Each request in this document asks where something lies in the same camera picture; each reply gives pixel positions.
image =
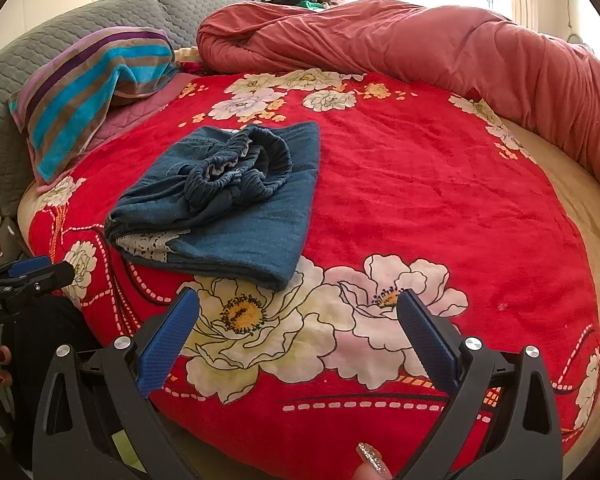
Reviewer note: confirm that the striped pillow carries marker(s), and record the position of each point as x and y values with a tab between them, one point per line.
70	105

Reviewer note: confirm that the red floral blanket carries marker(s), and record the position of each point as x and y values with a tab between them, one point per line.
430	185

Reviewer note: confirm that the blue denim pants lace trim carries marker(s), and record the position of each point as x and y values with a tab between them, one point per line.
260	220

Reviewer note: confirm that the person's right hand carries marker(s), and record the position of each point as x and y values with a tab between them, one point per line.
372	472

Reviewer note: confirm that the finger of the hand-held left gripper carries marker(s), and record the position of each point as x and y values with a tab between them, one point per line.
55	275
30	266

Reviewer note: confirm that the grey quilted headboard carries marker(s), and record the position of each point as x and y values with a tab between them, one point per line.
40	45

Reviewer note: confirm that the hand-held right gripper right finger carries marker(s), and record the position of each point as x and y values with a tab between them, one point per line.
427	345

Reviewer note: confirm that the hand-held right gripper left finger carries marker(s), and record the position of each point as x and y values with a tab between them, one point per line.
172	340

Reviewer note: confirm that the cream cloth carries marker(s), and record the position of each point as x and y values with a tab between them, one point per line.
187	55

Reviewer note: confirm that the pink-red comforter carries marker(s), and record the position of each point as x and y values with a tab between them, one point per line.
405	35

